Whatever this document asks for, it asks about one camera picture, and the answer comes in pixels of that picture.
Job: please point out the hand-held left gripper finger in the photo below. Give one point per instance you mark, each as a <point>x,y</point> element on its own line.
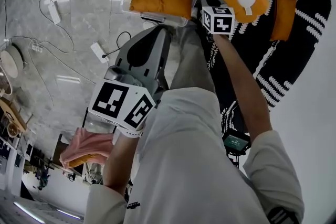
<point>164,52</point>
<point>122,56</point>

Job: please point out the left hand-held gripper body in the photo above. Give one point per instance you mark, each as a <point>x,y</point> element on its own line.
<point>109,99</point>

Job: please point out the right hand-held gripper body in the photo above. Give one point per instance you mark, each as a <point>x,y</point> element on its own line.
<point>223,23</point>

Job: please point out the person's right forearm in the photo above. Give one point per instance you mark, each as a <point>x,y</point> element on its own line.
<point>241,78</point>

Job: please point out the person's left forearm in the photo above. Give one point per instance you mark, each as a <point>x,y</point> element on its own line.
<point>118,162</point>

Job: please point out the person's grey trousers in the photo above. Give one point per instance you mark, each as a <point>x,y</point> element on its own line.
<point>191,57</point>

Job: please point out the person's white shoe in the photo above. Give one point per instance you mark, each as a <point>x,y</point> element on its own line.
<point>149,25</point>

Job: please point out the pink cloth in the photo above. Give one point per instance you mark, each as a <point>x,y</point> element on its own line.
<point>84,144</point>

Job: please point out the black white patterned blanket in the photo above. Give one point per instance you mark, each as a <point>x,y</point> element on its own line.
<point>302,42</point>

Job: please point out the small white power strip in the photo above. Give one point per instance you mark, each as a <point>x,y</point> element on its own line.
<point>36,47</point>

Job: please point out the wooden table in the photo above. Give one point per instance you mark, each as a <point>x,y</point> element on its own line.
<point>11,111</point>

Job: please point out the person's white shirt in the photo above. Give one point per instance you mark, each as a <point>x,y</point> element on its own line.
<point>189,160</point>

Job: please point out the round white device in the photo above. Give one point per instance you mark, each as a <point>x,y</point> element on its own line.
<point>11,60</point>

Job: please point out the round clear-rimmed tray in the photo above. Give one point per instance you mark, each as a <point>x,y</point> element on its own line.
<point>4,84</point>

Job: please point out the small black green-screen monitor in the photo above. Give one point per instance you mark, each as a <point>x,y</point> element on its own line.
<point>236,142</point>

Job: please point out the black tripod stand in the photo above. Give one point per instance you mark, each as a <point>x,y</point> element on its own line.
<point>234,161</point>

